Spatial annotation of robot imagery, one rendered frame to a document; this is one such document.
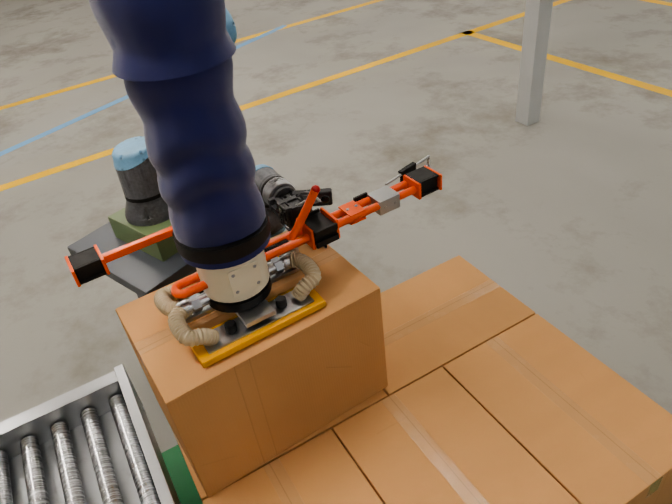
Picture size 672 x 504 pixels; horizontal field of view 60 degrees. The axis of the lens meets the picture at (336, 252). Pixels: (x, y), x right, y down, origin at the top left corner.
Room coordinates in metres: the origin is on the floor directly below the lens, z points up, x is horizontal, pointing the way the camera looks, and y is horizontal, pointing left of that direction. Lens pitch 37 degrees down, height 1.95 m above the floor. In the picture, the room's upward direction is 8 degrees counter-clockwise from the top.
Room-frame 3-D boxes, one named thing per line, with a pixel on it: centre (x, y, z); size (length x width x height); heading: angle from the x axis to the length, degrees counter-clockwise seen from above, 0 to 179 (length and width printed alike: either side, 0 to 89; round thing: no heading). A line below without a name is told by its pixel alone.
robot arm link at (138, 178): (1.85, 0.64, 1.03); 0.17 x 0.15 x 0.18; 128
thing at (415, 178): (1.41, -0.27, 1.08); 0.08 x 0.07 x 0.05; 118
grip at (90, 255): (1.23, 0.65, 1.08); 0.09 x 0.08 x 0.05; 28
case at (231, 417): (1.17, 0.26, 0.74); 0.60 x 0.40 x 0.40; 119
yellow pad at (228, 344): (1.05, 0.21, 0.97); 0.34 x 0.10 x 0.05; 118
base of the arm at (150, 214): (1.84, 0.65, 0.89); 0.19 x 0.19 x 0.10
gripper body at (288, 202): (1.38, 0.11, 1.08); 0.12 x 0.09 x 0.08; 28
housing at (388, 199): (1.36, -0.15, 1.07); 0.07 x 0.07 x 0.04; 28
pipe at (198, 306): (1.14, 0.26, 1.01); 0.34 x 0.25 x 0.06; 118
